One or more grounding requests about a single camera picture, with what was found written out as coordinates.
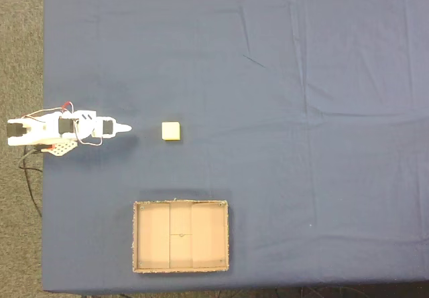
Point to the yellow block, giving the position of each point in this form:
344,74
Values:
171,131

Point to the shallow cardboard box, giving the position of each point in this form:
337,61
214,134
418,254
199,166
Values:
181,236

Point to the blue tablecloth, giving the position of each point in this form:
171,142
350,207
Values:
268,110

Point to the perforated wooden base plate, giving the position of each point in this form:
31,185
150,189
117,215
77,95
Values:
63,148

